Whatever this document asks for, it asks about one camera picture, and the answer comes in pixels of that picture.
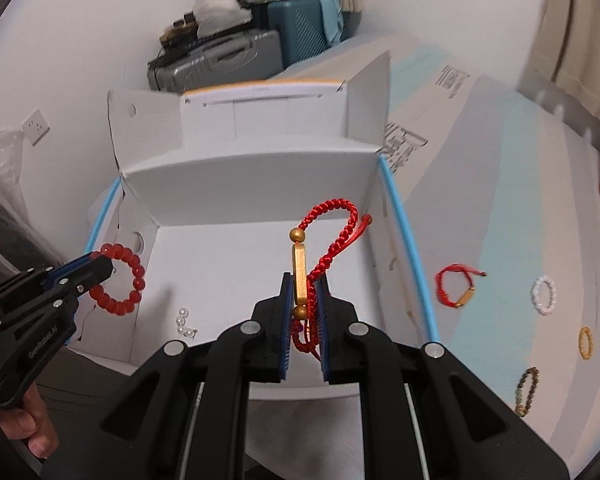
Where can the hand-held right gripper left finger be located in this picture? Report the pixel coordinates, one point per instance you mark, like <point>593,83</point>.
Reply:
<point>286,320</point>

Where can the person's left hand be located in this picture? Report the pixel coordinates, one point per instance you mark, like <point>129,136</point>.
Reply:
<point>30,420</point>

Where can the teal cloth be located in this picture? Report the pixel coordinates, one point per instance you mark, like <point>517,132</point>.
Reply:
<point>332,15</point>

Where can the beige window curtain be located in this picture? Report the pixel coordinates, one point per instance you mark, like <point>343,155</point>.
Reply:
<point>575,35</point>

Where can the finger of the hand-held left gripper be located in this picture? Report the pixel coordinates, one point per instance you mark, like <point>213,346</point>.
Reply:
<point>75,285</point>
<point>35,280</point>

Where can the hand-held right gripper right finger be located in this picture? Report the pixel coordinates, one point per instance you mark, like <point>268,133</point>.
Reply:
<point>322,320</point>

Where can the white crumpled plastic bag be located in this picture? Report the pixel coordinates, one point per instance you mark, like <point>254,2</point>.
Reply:
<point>217,7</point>

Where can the grey suitcase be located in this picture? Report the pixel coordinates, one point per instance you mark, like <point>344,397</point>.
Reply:
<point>220,60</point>

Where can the white wall socket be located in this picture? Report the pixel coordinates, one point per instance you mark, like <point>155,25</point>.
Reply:
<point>36,126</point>

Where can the teal suitcase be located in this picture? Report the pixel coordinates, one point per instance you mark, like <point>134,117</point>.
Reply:
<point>295,25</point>

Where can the blue and yellow cardboard box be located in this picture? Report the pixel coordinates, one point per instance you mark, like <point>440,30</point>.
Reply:
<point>240,170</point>

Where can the pearl bead strand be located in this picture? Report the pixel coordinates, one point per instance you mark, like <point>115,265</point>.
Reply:
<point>181,320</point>

